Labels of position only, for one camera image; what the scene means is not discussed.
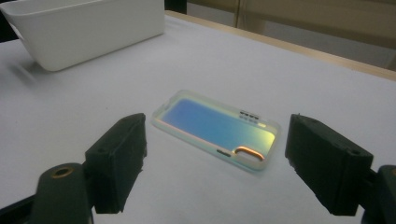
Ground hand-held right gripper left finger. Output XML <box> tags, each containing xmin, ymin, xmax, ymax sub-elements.
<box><xmin>84</xmin><ymin>112</ymin><xmax>148</xmax><ymax>215</ymax></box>

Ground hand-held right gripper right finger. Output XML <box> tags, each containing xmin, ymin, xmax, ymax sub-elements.
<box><xmin>284</xmin><ymin>113</ymin><xmax>375</xmax><ymax>217</ymax></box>

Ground iridescent phone case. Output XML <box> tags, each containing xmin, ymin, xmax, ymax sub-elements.
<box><xmin>150</xmin><ymin>89</ymin><xmax>282</xmax><ymax>173</ymax></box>

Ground white plastic bin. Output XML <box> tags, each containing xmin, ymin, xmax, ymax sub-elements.
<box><xmin>0</xmin><ymin>0</ymin><xmax>166</xmax><ymax>73</ymax></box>

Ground white table cover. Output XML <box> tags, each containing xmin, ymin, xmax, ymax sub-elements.
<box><xmin>0</xmin><ymin>14</ymin><xmax>396</xmax><ymax>224</ymax></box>

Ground beige wooden shelf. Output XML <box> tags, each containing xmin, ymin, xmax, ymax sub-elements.
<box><xmin>186</xmin><ymin>0</ymin><xmax>396</xmax><ymax>71</ymax></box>

